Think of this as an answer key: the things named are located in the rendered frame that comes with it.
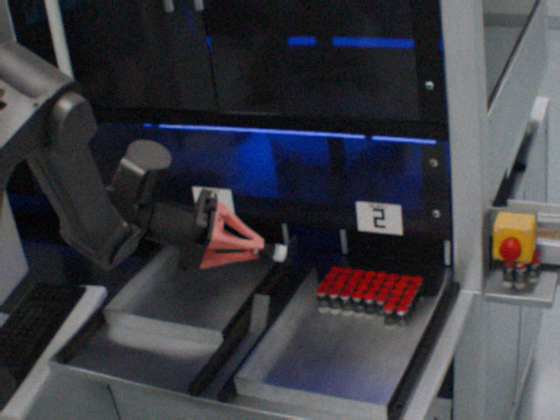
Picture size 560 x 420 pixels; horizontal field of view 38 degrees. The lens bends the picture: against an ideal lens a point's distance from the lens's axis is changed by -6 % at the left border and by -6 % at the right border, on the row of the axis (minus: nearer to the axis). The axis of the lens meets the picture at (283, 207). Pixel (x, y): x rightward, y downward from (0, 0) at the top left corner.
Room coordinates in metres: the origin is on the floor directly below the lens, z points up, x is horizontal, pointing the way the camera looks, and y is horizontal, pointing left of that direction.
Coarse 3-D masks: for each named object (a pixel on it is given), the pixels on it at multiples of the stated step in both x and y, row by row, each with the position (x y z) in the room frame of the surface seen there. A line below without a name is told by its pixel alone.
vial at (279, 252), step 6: (264, 246) 0.97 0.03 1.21; (270, 246) 0.98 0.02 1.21; (276, 246) 0.98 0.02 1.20; (282, 246) 0.98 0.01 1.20; (258, 252) 0.98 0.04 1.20; (264, 252) 0.97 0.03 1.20; (270, 252) 0.97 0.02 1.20; (276, 252) 0.97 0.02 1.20; (282, 252) 0.97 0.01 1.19; (270, 258) 0.97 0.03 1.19; (276, 258) 0.97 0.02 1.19; (282, 258) 0.97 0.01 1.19
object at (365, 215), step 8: (360, 208) 1.35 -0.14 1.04; (368, 208) 1.35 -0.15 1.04; (384, 208) 1.33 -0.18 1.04; (392, 208) 1.33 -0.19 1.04; (400, 208) 1.32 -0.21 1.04; (360, 216) 1.35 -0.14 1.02; (368, 216) 1.35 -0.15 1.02; (392, 216) 1.33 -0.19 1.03; (400, 216) 1.32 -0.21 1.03; (360, 224) 1.35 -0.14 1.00; (368, 224) 1.35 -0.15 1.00; (384, 224) 1.33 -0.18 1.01; (392, 224) 1.33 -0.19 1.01; (400, 224) 1.32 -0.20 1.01; (384, 232) 1.33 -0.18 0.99; (392, 232) 1.33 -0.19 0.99; (400, 232) 1.32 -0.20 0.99
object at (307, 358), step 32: (288, 320) 1.25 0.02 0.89; (320, 320) 1.24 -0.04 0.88; (352, 320) 1.23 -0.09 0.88; (416, 320) 1.20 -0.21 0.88; (256, 352) 1.14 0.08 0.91; (288, 352) 1.16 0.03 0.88; (320, 352) 1.15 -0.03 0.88; (352, 352) 1.14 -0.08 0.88; (384, 352) 1.12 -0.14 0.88; (416, 352) 1.08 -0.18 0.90; (256, 384) 1.05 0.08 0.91; (288, 384) 1.07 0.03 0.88; (320, 384) 1.06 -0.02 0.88; (352, 384) 1.05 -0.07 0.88; (384, 384) 1.04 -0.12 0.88; (384, 416) 0.95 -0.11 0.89
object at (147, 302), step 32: (160, 256) 1.51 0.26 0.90; (288, 256) 1.46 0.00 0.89; (128, 288) 1.40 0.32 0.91; (160, 288) 1.42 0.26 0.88; (192, 288) 1.41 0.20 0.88; (224, 288) 1.39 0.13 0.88; (256, 288) 1.33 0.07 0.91; (128, 320) 1.30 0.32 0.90; (160, 320) 1.26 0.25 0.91; (192, 320) 1.30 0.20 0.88; (224, 320) 1.28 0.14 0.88
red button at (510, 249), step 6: (504, 240) 1.21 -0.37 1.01; (510, 240) 1.20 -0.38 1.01; (516, 240) 1.20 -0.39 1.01; (504, 246) 1.20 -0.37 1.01; (510, 246) 1.19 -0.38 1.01; (516, 246) 1.19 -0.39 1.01; (504, 252) 1.20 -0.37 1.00; (510, 252) 1.19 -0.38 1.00; (516, 252) 1.19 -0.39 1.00; (504, 258) 1.20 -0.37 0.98; (510, 258) 1.19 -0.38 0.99; (516, 258) 1.19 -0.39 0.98
